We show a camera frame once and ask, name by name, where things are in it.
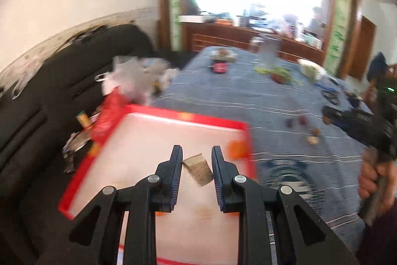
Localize small red box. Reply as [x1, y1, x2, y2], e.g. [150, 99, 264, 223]
[212, 62, 230, 75]

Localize person's right hand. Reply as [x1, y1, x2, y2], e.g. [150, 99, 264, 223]
[357, 148, 397, 213]

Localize clear plastic bags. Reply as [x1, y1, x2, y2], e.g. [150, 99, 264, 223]
[96, 55, 179, 106]

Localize clear glass pitcher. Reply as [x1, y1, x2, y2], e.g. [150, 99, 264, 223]
[250, 34, 281, 65]

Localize red plastic bag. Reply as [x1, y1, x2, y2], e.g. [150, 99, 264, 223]
[90, 91, 131, 144]

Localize brown wooden door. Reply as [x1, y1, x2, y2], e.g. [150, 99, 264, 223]
[349, 15, 377, 81]

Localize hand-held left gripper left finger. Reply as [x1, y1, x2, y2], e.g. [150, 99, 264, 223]
[37, 145, 183, 265]

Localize white oval bowl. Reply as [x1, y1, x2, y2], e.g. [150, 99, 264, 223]
[298, 58, 326, 79]

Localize leafy green vegetable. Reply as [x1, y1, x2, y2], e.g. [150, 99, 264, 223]
[254, 66, 303, 85]

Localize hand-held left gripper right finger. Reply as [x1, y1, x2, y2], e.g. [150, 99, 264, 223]
[212, 146, 360, 265]

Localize dark jacket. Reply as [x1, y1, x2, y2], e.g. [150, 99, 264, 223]
[366, 52, 390, 81]

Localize wooden counter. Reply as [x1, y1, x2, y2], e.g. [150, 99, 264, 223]
[180, 21, 325, 65]

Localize blue plaid tablecloth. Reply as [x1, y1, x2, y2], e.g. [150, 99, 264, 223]
[152, 46, 376, 253]

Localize white flat box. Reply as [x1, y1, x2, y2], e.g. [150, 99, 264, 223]
[180, 14, 211, 23]

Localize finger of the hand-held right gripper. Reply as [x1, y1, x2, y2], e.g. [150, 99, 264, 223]
[322, 105, 377, 146]

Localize crumpled silver wrapper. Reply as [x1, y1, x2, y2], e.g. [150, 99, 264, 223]
[62, 128, 94, 172]

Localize red tray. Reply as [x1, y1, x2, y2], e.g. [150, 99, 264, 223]
[58, 104, 258, 265]

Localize black scissors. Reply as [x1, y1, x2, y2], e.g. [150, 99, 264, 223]
[321, 89, 342, 106]

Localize yellow can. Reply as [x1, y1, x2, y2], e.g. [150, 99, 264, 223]
[76, 111, 90, 129]

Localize black sofa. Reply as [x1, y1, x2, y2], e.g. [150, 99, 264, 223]
[0, 23, 193, 265]

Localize person's right forearm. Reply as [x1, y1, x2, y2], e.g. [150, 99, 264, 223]
[355, 197, 397, 265]

